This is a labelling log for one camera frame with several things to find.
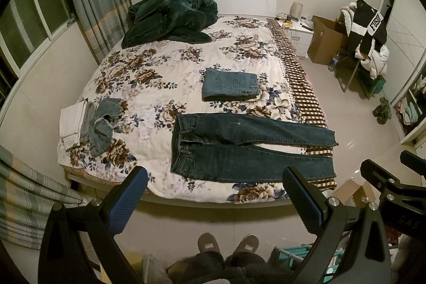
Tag dark blue denim jeans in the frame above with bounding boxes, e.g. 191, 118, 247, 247
171, 113, 337, 183

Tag small cardboard box on floor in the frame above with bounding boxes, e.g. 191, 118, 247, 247
331, 179, 376, 208

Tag teal plastic basket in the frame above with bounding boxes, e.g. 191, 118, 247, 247
269, 244, 344, 283

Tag grey slippers on floor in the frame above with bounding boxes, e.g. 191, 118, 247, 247
372, 97, 392, 125

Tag striped curtain near corner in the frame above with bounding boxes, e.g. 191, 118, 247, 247
0, 147, 85, 250

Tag right grey slipper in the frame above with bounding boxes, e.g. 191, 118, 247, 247
233, 234, 259, 254

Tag grey slipper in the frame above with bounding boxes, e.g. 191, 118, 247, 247
233, 234, 259, 254
197, 233, 221, 254

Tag white puffy coat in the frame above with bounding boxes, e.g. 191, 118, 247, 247
338, 2, 389, 79

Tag brown checkered bed sheet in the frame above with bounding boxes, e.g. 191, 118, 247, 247
267, 18, 337, 191

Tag white wardrobe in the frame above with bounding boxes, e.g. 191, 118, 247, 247
380, 0, 425, 143

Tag crumpled light denim shorts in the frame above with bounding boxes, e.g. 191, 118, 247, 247
79, 97, 123, 157

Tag left grey slipper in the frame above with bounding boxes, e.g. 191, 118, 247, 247
197, 233, 221, 254

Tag black white jacket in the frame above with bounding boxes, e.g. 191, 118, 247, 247
348, 0, 387, 54

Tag folded white garment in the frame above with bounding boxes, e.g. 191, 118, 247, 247
59, 101, 87, 151

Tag brown cardboard box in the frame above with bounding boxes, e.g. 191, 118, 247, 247
308, 15, 347, 65

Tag white nightstand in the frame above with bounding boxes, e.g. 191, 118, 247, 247
275, 14, 313, 59

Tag floral white bed quilt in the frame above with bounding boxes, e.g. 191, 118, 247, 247
58, 17, 305, 203

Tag beige table lamp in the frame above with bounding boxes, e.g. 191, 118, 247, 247
289, 1, 303, 20

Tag folded blue jeans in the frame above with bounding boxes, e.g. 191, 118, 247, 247
202, 68, 259, 101

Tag dark green blanket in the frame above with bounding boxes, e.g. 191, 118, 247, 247
121, 0, 218, 49

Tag window with white frame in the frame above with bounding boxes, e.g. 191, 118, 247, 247
1, 0, 76, 76

